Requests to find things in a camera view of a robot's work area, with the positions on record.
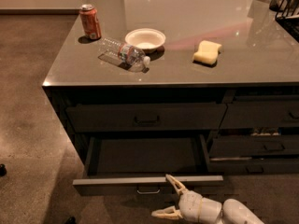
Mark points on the yellow sponge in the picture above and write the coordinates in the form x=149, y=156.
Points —
x=207, y=52

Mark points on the white paper bowl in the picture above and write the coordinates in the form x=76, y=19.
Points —
x=146, y=39

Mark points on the dark grey cabinet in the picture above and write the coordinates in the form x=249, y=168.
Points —
x=258, y=61

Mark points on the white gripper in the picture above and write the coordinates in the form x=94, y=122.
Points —
x=191, y=206

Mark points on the black floor object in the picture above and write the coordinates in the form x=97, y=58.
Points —
x=3, y=169
x=71, y=220

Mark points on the black floor object bottom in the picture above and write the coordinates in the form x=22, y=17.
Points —
x=71, y=220

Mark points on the drawer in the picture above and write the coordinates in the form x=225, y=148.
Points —
x=255, y=166
x=261, y=114
x=145, y=117
x=254, y=146
x=139, y=166

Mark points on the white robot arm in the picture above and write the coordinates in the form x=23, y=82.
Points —
x=235, y=212

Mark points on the orange soda can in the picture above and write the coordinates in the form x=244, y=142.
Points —
x=90, y=22

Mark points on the black floor object left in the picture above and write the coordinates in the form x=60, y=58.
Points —
x=3, y=169

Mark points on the black dish rack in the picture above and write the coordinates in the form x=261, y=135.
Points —
x=287, y=15

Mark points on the clear plastic water bottle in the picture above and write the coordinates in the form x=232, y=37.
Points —
x=122, y=55

